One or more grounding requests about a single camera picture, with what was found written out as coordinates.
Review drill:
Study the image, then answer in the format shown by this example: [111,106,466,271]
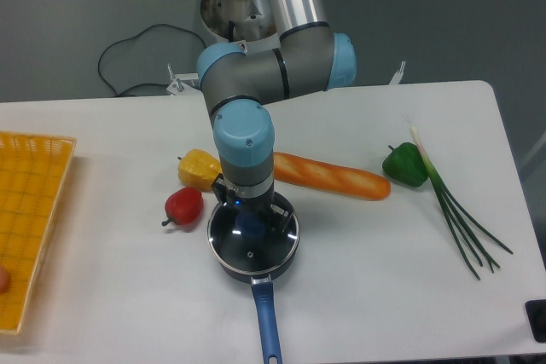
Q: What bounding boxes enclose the dark pot blue handle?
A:
[206,191,302,364]

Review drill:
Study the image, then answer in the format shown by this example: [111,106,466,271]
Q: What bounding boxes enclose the black object table corner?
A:
[525,299,546,344]

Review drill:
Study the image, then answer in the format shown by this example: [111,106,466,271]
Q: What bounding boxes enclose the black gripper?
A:
[212,173,293,234]

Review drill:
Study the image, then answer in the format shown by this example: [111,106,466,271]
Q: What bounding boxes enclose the yellow bell pepper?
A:
[177,148,222,192]

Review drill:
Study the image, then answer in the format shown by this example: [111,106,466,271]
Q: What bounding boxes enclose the green onion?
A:
[409,125,513,280]

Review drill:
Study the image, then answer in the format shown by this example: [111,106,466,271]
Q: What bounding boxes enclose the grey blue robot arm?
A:
[197,0,357,223]

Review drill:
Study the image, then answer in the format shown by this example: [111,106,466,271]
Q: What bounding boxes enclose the black cable on floor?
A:
[97,24,208,98]

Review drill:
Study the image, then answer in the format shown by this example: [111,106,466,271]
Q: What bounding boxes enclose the glass lid blue knob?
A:
[207,193,300,283]

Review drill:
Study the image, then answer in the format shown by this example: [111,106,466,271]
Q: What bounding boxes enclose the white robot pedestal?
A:
[200,0,280,54]

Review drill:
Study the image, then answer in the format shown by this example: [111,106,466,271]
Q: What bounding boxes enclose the red bell pepper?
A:
[161,187,204,226]

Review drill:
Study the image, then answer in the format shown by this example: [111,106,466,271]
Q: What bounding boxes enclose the baguette bread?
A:
[274,153,391,201]

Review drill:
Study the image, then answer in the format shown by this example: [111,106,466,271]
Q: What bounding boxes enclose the yellow woven basket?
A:
[1,131,77,335]

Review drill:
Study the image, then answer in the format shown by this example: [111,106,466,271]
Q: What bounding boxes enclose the green bell pepper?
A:
[382,142,428,188]

